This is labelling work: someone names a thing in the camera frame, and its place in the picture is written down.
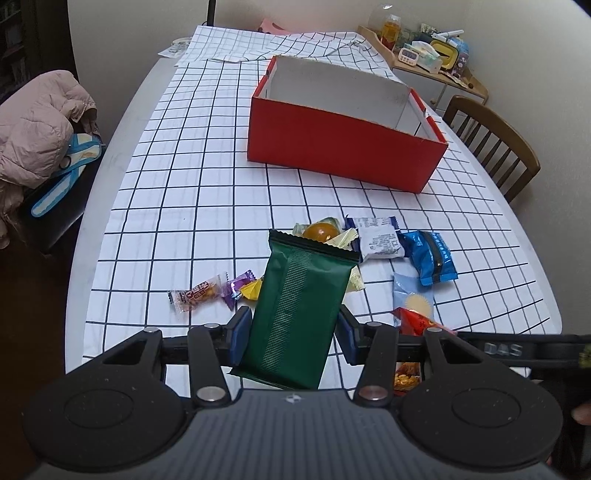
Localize purple wrapped candy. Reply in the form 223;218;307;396
221;270;257;310

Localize dark chair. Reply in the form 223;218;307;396
18;152;100;252

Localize pink and orange wrapped candy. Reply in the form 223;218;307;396
167;272;229;313

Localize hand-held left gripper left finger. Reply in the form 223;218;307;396
92;305;254;409

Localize yellow container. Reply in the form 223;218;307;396
429;39;460;70

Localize orange jelly cup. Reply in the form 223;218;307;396
292;215;362;252

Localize wooden side cabinet with clutter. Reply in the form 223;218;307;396
358;25;489;104

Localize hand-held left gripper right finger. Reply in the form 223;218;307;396
336;305;513;409

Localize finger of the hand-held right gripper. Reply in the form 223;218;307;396
455;331;591;371

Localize white checked tablecloth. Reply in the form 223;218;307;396
81;24;552;365

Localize dark green snack packet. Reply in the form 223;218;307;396
229;229;361;391

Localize brown wooden chair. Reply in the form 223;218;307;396
443;95;541;204

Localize blue snack packet black stripe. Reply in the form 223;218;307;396
398;231;459;287

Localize red snack packet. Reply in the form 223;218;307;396
392;307;458;392

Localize red cardboard box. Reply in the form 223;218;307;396
246;55;450;195

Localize light blue snack packet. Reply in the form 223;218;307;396
392;272;435;319

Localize orange liquid bottle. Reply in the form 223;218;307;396
381;15;402;51

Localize blue and white bag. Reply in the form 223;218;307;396
31;133;105;217

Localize clear plastic wrapper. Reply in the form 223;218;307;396
159;37;192;58

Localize pale yellow snack packet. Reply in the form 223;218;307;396
344;265;365;294

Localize pink puffer jacket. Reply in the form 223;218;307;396
0;70;99;250

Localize white and blue snack packet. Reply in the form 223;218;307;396
345;215;406;264

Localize yellow wrapped candy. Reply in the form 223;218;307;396
240;278;264;302

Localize dark wooden bookshelf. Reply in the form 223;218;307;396
0;0;70;100

